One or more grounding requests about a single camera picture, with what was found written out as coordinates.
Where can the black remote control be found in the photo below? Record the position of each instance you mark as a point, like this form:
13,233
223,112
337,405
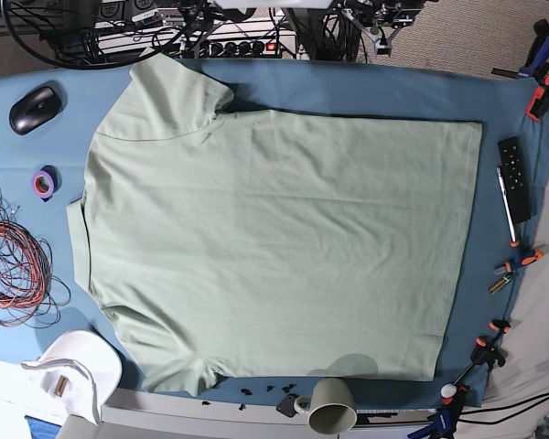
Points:
515,179

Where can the black power strip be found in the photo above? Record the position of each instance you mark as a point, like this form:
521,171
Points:
243,49

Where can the light green T-shirt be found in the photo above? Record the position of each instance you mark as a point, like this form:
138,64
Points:
268,243

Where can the white ball knob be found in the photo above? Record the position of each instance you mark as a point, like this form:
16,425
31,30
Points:
448,391

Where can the black orange clamp lower right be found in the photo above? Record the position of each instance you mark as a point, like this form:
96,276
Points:
486,350

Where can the blue black clamp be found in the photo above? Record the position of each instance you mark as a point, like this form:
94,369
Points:
536,65
444,421

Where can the white pen orange tip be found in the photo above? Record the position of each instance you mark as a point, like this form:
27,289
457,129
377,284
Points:
514,239

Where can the black computer mouse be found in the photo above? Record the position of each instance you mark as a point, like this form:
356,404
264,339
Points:
36,108

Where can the black orange clamp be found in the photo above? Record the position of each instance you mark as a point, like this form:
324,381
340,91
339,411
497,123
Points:
539,103
486,350

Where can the orange blue screwdriver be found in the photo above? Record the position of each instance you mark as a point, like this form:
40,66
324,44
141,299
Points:
520,258

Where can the purple tape roll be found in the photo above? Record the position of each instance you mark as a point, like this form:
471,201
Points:
45,182

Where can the black orange clamp upper right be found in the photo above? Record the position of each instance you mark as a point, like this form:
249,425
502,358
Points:
539,103

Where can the blue black clamp top right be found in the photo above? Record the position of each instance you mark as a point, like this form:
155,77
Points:
536,65

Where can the blue black clamp bottom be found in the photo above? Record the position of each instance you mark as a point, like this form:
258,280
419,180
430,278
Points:
444,421

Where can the blue table cloth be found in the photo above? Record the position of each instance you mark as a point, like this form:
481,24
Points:
296,86

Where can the white baseball cap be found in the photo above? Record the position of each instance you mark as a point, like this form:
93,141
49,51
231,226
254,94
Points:
79,370

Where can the grey-green ceramic mug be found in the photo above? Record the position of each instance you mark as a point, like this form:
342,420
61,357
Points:
330,409

